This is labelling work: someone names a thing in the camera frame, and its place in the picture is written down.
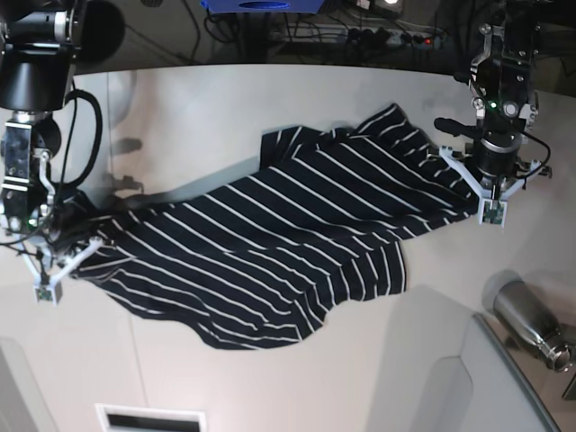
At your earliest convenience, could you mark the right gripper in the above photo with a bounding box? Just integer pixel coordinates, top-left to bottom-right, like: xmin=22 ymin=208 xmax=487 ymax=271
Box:
xmin=13 ymin=220 xmax=86 ymax=266

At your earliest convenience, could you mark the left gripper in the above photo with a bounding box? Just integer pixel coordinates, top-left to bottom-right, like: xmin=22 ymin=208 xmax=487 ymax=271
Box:
xmin=434 ymin=117 xmax=521 ymax=187

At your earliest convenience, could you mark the navy white striped t-shirt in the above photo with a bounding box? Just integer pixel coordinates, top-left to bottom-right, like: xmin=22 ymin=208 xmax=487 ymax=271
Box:
xmin=74 ymin=104 xmax=477 ymax=350

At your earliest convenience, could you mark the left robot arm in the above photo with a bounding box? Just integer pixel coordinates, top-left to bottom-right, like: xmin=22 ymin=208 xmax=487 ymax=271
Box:
xmin=435 ymin=1 xmax=552 ymax=190

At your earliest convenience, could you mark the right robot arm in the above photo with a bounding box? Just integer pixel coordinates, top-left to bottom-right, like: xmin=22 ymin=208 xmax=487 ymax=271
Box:
xmin=1 ymin=1 xmax=103 ymax=257

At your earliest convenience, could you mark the stainless steel water bottle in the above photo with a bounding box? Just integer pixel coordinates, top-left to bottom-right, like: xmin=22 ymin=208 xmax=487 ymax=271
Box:
xmin=492 ymin=280 xmax=575 ymax=372

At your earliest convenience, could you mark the white power strip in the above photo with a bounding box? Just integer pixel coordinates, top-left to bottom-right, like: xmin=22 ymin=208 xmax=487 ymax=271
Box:
xmin=269 ymin=22 xmax=448 ymax=50

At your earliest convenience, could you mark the black round stand base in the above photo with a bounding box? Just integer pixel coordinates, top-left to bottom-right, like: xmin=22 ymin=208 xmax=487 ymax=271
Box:
xmin=78 ymin=1 xmax=125 ymax=65

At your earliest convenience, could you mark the blue box with oval hole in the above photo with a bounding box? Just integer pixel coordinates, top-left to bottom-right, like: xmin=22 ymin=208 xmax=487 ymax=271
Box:
xmin=200 ymin=0 xmax=324 ymax=14

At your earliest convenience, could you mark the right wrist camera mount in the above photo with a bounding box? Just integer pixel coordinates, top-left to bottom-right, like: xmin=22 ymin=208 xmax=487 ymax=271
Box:
xmin=14 ymin=236 xmax=104 ymax=306

